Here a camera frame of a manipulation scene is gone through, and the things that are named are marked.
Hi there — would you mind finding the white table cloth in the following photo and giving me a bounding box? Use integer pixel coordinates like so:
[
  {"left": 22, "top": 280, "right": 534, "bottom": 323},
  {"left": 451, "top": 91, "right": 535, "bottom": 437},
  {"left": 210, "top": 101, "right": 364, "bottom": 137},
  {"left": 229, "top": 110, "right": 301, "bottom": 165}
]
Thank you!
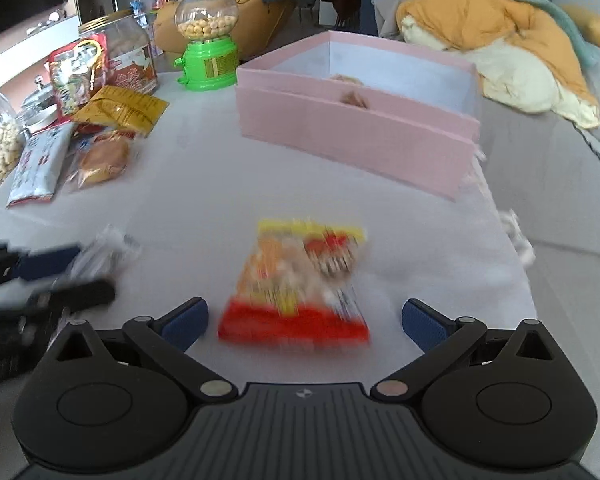
[{"left": 0, "top": 71, "right": 537, "bottom": 413}]

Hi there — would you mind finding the white snack packet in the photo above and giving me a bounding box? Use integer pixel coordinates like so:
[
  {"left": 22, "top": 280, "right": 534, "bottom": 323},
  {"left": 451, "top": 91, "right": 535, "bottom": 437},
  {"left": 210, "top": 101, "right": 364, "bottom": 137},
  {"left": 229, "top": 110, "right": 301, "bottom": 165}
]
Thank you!
[{"left": 6, "top": 122, "right": 77, "bottom": 209}]

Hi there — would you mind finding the clear plastic wrapper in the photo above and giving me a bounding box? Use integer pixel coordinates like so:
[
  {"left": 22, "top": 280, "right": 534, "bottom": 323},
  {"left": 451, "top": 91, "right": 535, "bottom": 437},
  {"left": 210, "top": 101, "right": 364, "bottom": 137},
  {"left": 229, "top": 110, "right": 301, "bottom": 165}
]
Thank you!
[{"left": 65, "top": 225, "right": 142, "bottom": 286}]

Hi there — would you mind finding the brown snack in box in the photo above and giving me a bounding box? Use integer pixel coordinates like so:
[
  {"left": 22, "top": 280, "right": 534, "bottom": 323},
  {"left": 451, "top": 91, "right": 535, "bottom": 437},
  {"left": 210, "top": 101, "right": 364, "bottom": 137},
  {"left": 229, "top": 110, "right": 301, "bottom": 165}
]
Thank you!
[{"left": 330, "top": 74, "right": 372, "bottom": 109}]

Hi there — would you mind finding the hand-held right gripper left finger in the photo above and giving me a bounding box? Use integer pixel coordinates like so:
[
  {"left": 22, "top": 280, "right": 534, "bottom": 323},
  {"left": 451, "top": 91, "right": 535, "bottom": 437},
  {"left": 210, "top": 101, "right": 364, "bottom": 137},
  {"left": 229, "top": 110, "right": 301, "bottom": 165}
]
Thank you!
[{"left": 45, "top": 296, "right": 237, "bottom": 403}]

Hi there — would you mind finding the red yellow snack packet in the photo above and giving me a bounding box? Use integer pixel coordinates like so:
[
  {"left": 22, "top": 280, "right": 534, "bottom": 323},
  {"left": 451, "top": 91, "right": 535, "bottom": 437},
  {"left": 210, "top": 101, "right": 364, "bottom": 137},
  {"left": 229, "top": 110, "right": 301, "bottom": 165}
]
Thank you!
[{"left": 217, "top": 217, "right": 372, "bottom": 347}]

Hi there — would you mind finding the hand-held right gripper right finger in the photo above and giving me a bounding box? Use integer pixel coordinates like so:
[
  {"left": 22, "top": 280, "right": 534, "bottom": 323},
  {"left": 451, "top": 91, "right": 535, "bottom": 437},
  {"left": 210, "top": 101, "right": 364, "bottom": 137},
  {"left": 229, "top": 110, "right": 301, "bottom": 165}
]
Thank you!
[{"left": 370, "top": 297, "right": 556, "bottom": 403}]

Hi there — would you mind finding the green candy dispenser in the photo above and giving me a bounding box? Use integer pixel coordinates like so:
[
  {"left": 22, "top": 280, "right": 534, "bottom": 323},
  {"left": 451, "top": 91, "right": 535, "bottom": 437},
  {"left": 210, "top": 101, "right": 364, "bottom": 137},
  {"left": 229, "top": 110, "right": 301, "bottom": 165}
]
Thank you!
[{"left": 173, "top": 0, "right": 241, "bottom": 92}]

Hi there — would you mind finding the glass jar with knob lid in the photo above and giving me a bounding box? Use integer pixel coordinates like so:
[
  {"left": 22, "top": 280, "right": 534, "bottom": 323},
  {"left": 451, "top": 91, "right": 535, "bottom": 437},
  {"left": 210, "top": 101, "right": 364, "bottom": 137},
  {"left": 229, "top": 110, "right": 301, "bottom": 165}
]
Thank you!
[{"left": 15, "top": 75, "right": 63, "bottom": 136}]

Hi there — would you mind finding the clear bread packet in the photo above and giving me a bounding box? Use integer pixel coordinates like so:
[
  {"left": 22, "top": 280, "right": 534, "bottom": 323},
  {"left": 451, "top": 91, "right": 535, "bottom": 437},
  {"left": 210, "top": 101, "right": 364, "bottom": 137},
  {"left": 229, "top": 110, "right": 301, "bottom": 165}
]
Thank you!
[{"left": 62, "top": 130, "right": 138, "bottom": 195}]

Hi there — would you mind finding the orange and white duvet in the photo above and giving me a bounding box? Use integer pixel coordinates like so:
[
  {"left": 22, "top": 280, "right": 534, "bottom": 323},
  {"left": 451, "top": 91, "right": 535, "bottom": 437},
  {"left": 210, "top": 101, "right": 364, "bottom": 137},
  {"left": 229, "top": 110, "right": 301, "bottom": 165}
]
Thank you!
[{"left": 396, "top": 0, "right": 600, "bottom": 131}]

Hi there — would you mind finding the red upright snack packet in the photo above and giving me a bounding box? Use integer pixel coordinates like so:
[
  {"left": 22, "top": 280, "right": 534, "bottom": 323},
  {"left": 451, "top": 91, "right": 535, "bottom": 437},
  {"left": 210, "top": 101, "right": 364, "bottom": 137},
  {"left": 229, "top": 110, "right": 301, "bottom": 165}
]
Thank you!
[{"left": 44, "top": 37, "right": 110, "bottom": 122}]

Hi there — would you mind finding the blue toy bottle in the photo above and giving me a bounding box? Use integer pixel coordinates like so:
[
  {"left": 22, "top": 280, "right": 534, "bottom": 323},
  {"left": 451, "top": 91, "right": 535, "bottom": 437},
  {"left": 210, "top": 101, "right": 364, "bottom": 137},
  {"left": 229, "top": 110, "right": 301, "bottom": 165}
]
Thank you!
[{"left": 129, "top": 0, "right": 151, "bottom": 28}]

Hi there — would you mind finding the grey sofa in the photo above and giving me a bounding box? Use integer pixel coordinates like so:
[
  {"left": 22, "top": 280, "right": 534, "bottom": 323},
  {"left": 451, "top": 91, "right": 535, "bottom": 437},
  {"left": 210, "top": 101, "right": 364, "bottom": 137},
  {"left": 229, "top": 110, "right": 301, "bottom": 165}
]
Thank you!
[{"left": 372, "top": 0, "right": 600, "bottom": 466}]

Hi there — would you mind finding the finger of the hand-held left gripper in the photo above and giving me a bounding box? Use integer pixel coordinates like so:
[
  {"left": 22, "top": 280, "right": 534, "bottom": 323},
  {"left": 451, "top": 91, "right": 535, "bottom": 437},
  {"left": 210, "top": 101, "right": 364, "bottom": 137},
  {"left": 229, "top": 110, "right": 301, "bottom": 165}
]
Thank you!
[
  {"left": 0, "top": 243, "right": 84, "bottom": 283},
  {"left": 0, "top": 279, "right": 117, "bottom": 322}
]

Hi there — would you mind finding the plastic jar with red label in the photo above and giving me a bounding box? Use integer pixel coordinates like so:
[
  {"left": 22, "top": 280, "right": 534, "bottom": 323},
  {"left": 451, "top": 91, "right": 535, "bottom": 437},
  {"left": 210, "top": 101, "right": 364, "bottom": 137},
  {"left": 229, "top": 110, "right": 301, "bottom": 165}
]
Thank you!
[{"left": 77, "top": 8, "right": 159, "bottom": 96}]

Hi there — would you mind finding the pink box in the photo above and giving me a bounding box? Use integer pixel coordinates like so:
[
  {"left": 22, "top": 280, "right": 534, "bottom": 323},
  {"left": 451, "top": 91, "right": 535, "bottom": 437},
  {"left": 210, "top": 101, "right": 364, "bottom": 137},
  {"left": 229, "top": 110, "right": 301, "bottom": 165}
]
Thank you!
[{"left": 235, "top": 30, "right": 482, "bottom": 202}]

